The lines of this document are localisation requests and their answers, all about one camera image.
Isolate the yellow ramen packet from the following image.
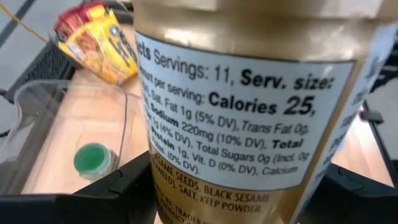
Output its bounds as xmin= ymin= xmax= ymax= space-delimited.
xmin=57 ymin=9 xmax=139 ymax=85

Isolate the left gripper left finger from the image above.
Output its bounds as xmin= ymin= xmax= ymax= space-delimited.
xmin=0 ymin=151 xmax=158 ymax=224

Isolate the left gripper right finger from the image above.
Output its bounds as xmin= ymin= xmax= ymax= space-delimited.
xmin=303 ymin=163 xmax=398 ymax=224

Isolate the black perforated computer case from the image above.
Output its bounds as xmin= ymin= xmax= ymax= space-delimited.
xmin=2 ymin=40 xmax=77 ymax=103

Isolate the gold lid seasoning jar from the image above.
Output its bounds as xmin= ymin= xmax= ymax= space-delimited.
xmin=132 ymin=0 xmax=398 ymax=224

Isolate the green lid spice jar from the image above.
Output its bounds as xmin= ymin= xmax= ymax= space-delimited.
xmin=73 ymin=142 xmax=121 ymax=183

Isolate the yellow cable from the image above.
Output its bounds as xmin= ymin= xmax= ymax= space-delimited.
xmin=0 ymin=2 xmax=48 ymax=44

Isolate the clear plastic bin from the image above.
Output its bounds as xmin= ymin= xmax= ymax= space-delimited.
xmin=0 ymin=79 xmax=129 ymax=195

